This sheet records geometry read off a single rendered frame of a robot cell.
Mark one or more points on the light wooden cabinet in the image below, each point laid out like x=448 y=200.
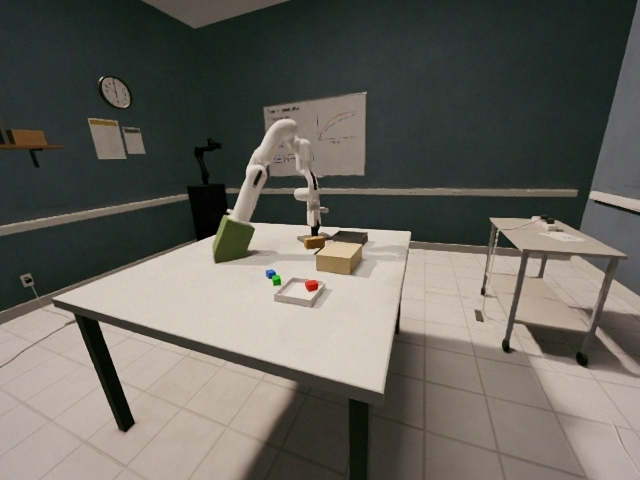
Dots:
x=338 y=257

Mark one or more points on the red block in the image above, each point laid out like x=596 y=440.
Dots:
x=311 y=285

